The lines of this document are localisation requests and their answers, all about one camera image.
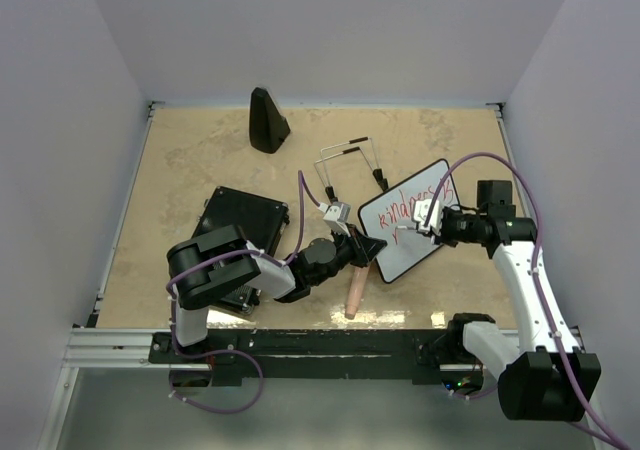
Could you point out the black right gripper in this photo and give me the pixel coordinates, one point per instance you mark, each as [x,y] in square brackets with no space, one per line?
[442,239]

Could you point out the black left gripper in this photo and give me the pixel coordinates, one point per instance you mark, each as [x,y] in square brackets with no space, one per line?
[364,248]

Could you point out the white whiteboard black frame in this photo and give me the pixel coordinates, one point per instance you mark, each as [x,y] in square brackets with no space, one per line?
[380,216]

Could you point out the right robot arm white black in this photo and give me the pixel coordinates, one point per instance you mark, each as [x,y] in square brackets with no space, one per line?
[544,375]

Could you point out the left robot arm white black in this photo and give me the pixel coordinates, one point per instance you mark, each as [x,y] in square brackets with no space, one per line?
[286,281]

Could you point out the pink toy microphone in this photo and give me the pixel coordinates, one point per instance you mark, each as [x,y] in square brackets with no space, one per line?
[354,296]

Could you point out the black hard case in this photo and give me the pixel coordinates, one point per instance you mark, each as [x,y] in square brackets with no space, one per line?
[232,219]

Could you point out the black cone-shaped object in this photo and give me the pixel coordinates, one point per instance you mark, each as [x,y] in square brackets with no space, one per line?
[268,128]

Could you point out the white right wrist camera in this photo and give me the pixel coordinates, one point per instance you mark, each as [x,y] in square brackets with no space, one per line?
[428,211]

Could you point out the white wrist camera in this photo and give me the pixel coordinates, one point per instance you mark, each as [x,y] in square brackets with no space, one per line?
[336,217]
[428,211]

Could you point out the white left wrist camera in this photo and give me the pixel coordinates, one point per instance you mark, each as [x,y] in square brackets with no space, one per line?
[336,217]

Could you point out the wire whiteboard stand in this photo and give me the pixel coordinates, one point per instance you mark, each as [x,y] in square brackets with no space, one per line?
[364,148]

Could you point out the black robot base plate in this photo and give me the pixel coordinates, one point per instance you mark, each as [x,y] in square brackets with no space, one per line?
[227,357]

